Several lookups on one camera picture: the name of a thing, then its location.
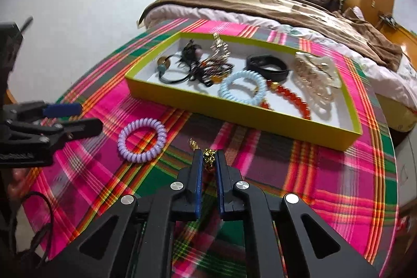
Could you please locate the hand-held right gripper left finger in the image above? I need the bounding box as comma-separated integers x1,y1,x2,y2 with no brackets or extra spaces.
37,149,204,278

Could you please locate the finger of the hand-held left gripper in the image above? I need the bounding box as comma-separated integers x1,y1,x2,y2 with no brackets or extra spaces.
5,118,104,151
7,101,83,122

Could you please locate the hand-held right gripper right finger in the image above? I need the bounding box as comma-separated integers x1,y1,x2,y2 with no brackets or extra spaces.
215,149,380,278

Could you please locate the red bracelet with gold charms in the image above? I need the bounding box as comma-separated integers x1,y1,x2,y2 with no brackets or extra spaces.
189,138,217,190

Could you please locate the purple spiral hair tie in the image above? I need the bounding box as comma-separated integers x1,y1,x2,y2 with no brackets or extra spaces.
117,118,168,163

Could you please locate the yellow box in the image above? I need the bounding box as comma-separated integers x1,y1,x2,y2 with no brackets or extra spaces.
125,30,363,151

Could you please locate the light blue spiral hair tie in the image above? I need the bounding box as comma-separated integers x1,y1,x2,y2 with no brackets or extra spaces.
219,70,267,104

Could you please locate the black hair tie teal bead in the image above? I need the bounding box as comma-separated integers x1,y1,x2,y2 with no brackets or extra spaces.
156,55,196,85

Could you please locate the dark beaded bracelet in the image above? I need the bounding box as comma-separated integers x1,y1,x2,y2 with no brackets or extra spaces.
191,58,235,88

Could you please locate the red bead bracelet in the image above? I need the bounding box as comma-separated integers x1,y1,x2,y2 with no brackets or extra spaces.
260,80,311,120

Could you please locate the black wristband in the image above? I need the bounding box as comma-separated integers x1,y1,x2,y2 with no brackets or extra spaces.
246,54,290,81

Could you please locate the person's left hand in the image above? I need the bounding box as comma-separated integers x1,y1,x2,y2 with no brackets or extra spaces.
8,169,30,200

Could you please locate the pink green plaid tablecloth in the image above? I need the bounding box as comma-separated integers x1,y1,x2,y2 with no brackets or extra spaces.
21,18,400,278

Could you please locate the clear plastic hair claw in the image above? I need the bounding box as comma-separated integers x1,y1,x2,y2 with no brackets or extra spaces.
294,51,342,116

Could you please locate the bed with white sheet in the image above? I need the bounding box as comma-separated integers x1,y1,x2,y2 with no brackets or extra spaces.
137,0,417,132

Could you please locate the brown blanket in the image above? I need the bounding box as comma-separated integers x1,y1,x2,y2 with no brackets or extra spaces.
140,0,404,72

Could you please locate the white cabinet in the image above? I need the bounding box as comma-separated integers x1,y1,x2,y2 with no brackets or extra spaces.
389,131,417,210

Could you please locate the power strip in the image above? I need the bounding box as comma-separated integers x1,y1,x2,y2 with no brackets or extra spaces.
378,14,396,28

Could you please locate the wooden headboard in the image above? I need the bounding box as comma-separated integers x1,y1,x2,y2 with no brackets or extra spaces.
378,16,417,64

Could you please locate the black cable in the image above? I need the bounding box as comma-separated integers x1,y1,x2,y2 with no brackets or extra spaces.
8,191,54,265

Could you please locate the black hair tie pink bead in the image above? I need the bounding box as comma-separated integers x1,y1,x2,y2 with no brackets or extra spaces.
179,40,206,65

